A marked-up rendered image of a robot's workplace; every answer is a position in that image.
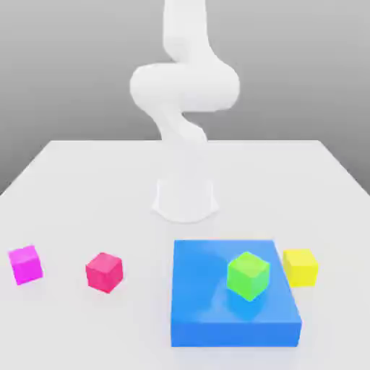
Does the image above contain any large blue box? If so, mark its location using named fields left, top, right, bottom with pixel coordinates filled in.
left=170, top=238, right=303, bottom=348

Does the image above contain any small magenta cube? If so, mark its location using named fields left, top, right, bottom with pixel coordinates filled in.
left=7, top=244, right=44, bottom=286

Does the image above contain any small yellow cube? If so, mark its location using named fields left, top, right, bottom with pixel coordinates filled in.
left=282, top=248, right=319, bottom=288

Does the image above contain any small red cube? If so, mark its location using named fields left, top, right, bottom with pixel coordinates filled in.
left=85, top=251, right=124, bottom=295

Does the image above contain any small green cube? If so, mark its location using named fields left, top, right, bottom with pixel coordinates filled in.
left=226, top=250, right=271, bottom=303

